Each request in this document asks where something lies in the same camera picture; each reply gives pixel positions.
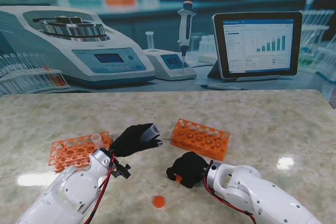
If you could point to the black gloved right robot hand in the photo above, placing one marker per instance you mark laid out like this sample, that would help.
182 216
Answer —
191 167

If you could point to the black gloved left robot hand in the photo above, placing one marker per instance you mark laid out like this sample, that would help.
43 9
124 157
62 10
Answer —
128 142

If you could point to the orange round tube cap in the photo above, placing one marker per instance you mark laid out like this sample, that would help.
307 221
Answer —
159 201
179 178

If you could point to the clear plastic test tube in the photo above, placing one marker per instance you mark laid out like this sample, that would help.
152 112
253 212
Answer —
150 133
97 142

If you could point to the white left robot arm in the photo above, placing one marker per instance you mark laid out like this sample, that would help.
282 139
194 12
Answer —
76 190

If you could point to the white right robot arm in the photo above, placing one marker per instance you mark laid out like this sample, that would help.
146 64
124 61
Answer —
262 195

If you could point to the orange test tube rack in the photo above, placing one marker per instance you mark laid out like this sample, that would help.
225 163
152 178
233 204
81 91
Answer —
76 142
183 140

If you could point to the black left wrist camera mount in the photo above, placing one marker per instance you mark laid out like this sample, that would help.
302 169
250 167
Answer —
122 171

